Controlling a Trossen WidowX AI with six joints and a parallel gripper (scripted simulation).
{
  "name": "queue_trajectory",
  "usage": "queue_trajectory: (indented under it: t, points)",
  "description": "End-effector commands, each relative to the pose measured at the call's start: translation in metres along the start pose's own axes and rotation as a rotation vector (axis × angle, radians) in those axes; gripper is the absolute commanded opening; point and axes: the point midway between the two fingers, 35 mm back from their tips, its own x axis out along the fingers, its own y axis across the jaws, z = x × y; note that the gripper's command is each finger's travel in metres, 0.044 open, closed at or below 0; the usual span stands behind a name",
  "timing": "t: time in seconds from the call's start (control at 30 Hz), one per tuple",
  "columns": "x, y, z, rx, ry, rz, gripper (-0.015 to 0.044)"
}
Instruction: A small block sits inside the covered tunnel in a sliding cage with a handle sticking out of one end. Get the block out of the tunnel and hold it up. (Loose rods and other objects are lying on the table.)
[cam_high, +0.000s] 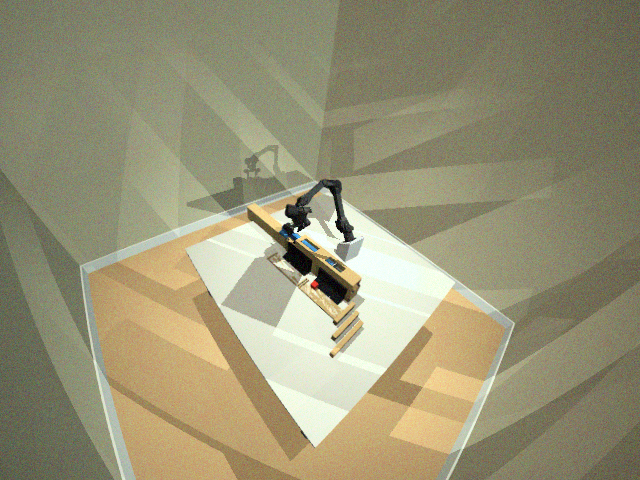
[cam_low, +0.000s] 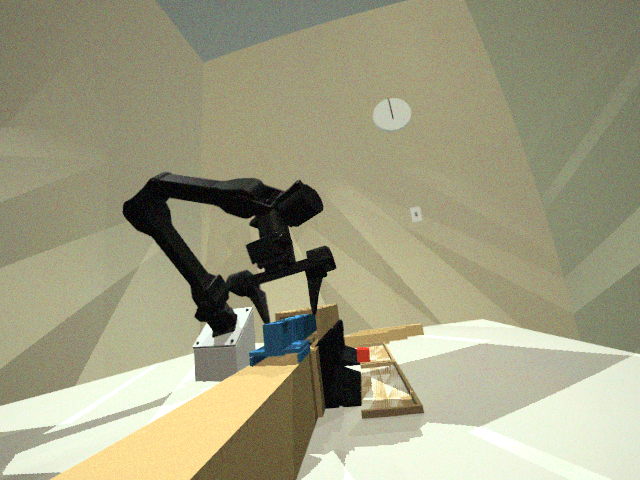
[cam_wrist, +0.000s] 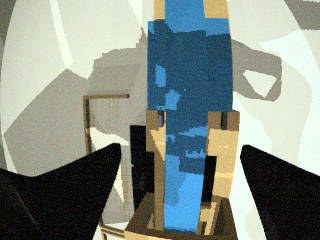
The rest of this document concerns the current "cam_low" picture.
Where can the red cube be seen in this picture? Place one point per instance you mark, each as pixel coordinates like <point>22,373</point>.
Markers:
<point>363,355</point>

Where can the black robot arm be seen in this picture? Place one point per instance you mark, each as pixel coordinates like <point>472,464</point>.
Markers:
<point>148,212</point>

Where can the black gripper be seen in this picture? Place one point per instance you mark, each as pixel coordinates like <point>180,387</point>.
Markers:
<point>319,261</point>

